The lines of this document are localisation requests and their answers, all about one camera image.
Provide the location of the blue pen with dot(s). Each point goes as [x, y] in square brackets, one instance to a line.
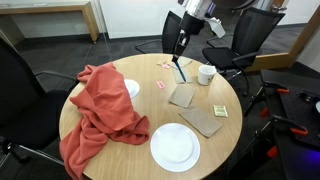
[181, 73]

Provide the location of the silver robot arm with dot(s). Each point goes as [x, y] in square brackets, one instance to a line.
[199, 7]

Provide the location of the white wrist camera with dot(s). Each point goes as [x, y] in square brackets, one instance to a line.
[217, 26]

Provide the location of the light wooden bench table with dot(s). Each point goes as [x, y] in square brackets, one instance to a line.
[50, 7]

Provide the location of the small pale paper packet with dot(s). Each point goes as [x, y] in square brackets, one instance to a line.
[160, 63]

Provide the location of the brown paper napkin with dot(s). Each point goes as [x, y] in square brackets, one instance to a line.
[185, 62]
[200, 122]
[182, 96]
[187, 78]

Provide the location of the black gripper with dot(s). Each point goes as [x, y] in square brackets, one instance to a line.
[192, 24]

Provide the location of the large white plate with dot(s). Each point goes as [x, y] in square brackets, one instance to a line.
[175, 147]

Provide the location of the yellow-green paper packet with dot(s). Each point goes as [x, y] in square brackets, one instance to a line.
[220, 111]

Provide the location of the black robot stand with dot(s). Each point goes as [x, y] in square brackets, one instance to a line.
[296, 163]

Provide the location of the white mug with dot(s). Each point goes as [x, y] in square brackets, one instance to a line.
[206, 76]

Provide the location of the black office chair with armrests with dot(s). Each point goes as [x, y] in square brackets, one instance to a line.
[20, 93]

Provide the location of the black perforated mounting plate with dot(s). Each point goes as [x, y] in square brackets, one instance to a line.
[300, 116]

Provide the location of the black mesh-back chair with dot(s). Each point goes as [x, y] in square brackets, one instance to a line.
[170, 33]

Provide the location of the red fleece blanket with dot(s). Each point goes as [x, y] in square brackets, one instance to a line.
[106, 100]

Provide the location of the black office chair right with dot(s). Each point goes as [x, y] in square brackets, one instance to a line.
[253, 33]

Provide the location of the small white plate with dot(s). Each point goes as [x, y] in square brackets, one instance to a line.
[132, 88]

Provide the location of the pink paper packet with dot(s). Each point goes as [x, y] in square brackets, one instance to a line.
[160, 84]
[166, 66]

